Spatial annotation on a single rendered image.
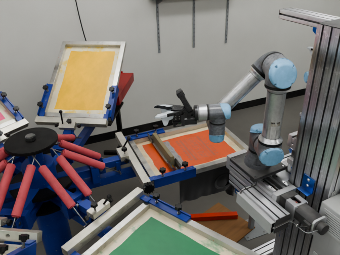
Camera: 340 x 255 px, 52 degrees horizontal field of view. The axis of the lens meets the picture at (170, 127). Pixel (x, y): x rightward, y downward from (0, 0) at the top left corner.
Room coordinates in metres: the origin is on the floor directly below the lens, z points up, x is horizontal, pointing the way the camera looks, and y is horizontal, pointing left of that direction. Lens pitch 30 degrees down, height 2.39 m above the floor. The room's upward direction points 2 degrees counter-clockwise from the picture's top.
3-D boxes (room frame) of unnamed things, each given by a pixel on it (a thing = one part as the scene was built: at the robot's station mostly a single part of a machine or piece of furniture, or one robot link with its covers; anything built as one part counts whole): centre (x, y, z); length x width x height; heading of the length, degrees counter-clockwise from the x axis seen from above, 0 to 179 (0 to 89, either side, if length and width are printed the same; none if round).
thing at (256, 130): (1.57, -0.48, 1.42); 0.13 x 0.12 x 0.14; 3
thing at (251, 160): (1.57, -0.48, 1.31); 0.15 x 0.15 x 0.10
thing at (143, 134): (2.36, 0.19, 0.97); 0.30 x 0.05 x 0.07; 112
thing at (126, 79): (3.20, 0.64, 1.06); 0.61 x 0.46 x 0.12; 172
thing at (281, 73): (1.44, -0.49, 1.63); 0.15 x 0.12 x 0.55; 3
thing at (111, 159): (1.98, 0.38, 1.02); 0.17 x 0.06 x 0.05; 112
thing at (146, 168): (2.19, -0.14, 0.97); 0.79 x 0.58 x 0.04; 112
